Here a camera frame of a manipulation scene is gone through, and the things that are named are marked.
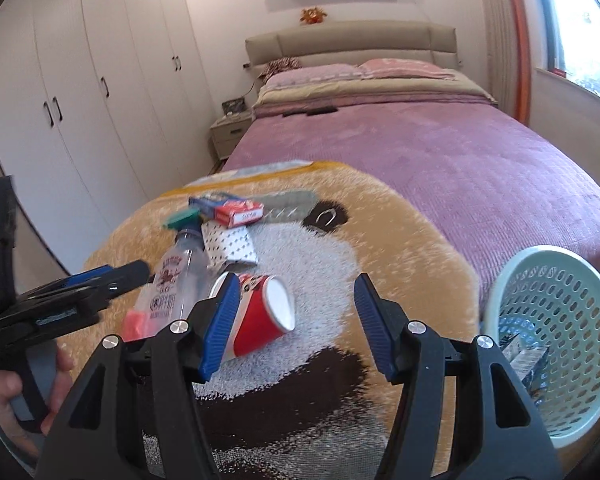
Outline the silver foil packet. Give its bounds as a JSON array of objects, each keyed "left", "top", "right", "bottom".
[{"left": 500, "top": 332, "right": 551, "bottom": 406}]

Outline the pink plastic wrapper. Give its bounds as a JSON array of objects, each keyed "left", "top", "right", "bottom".
[{"left": 120, "top": 310, "right": 154, "bottom": 344}]

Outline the beige folded duvet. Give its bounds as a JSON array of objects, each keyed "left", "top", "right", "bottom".
[{"left": 252, "top": 77, "right": 499, "bottom": 119}]

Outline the pink bedspread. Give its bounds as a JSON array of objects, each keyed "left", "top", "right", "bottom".
[{"left": 222, "top": 97, "right": 600, "bottom": 281}]

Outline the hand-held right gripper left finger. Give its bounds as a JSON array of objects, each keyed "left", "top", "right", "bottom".
[{"left": 39, "top": 272, "right": 241, "bottom": 480}]

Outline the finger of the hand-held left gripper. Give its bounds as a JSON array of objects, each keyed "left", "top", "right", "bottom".
[
  {"left": 82, "top": 259, "right": 152, "bottom": 308},
  {"left": 27, "top": 266, "right": 117, "bottom": 295}
]

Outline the green plastic cap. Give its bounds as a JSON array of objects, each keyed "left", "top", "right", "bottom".
[{"left": 165, "top": 210, "right": 201, "bottom": 231}]

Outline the pink pillow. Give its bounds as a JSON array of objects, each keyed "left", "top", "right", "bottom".
[{"left": 358, "top": 58, "right": 456, "bottom": 81}]

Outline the printed bear blanket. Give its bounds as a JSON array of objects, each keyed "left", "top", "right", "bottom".
[{"left": 55, "top": 160, "right": 482, "bottom": 480}]

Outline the patterned dark cloth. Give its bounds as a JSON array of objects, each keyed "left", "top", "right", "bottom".
[{"left": 260, "top": 57, "right": 304, "bottom": 79}]

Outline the beige padded headboard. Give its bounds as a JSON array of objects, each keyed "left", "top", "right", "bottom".
[{"left": 244, "top": 21, "right": 459, "bottom": 79}]

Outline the person's left hand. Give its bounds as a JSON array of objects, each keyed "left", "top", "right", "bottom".
[{"left": 0, "top": 346, "right": 76, "bottom": 436}]

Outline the blue cardboard box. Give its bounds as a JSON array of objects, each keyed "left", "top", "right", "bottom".
[{"left": 189, "top": 194, "right": 241, "bottom": 219}]

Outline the window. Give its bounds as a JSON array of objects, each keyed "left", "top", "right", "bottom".
[{"left": 532, "top": 0, "right": 600, "bottom": 107}]

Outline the white wardrobe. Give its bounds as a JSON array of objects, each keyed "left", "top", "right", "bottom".
[{"left": 0, "top": 0, "right": 217, "bottom": 272}]

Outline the mauve pillow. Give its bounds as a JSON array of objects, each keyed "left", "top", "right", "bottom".
[{"left": 262, "top": 64, "right": 372, "bottom": 89}]

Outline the clear plastic bottle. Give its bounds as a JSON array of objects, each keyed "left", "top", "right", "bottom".
[{"left": 132, "top": 227, "right": 212, "bottom": 332}]

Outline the red cardboard box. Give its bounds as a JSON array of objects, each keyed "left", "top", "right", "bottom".
[{"left": 215, "top": 201, "right": 265, "bottom": 226}]

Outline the light green plastic basket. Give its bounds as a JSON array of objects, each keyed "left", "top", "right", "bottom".
[{"left": 480, "top": 245, "right": 600, "bottom": 451}]

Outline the white dotted carton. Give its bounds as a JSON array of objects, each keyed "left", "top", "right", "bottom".
[{"left": 200, "top": 222, "right": 259, "bottom": 271}]

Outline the beige nightstand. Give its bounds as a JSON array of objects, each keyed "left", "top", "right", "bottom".
[{"left": 209, "top": 112, "right": 254, "bottom": 162}]

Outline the white and orange curtain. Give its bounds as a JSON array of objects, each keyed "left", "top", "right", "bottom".
[{"left": 480, "top": 0, "right": 534, "bottom": 127}]

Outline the red paper cup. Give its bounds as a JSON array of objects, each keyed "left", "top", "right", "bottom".
[{"left": 207, "top": 271, "right": 297, "bottom": 359}]

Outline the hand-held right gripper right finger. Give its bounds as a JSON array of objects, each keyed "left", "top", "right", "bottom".
[{"left": 354, "top": 272, "right": 563, "bottom": 480}]

